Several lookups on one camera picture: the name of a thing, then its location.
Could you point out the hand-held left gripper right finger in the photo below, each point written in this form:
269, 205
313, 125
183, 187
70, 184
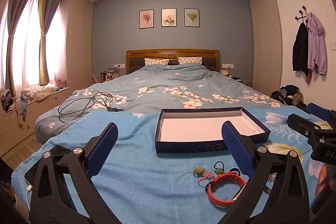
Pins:
236, 148

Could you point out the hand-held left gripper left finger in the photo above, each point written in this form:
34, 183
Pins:
102, 150

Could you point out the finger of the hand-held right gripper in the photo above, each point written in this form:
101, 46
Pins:
317, 109
302, 123

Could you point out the navy shallow cardboard box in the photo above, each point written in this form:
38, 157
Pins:
197, 129

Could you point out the amber bangle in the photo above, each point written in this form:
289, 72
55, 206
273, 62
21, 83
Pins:
266, 190

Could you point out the orange smartwatch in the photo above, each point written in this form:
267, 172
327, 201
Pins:
212, 196

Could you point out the dark clothes pile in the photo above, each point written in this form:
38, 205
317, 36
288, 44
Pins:
288, 95

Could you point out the black phone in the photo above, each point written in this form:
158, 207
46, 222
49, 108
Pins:
59, 150

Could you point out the light blue flower blanket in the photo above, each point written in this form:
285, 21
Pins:
147, 182

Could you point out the black jacket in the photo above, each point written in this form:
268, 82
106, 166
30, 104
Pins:
299, 50

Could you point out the purple jacket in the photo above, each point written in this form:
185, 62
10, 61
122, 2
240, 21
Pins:
317, 45

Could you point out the window seat drawer cabinet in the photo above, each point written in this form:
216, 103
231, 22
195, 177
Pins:
44, 108

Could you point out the bedside clutter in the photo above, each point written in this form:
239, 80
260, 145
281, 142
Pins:
110, 74

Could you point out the small pink fan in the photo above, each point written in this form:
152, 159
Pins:
59, 83

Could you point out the beige built-in wardrobe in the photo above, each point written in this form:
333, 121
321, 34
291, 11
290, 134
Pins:
78, 43
265, 43

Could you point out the cream crumpled blanket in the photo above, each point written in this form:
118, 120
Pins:
36, 92

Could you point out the blue floral duvet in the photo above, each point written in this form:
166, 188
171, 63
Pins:
157, 82

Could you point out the patterned white pillow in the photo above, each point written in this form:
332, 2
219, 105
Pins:
189, 60
156, 61

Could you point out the mixed clothes pile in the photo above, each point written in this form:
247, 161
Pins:
8, 103

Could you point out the wooden bed headboard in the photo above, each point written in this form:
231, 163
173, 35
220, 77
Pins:
173, 54

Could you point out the sheer white curtain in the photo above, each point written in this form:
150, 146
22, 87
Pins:
27, 50

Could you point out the framed pink flower picture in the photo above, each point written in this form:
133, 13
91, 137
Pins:
146, 19

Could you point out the framed white flower picture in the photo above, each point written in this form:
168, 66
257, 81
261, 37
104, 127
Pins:
168, 17

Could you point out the grey and yellow curtain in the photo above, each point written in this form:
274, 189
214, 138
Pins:
13, 16
47, 14

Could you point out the white wall socket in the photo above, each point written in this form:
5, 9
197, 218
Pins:
119, 66
227, 65

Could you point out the wall coat rack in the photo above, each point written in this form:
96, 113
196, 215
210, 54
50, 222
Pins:
302, 15

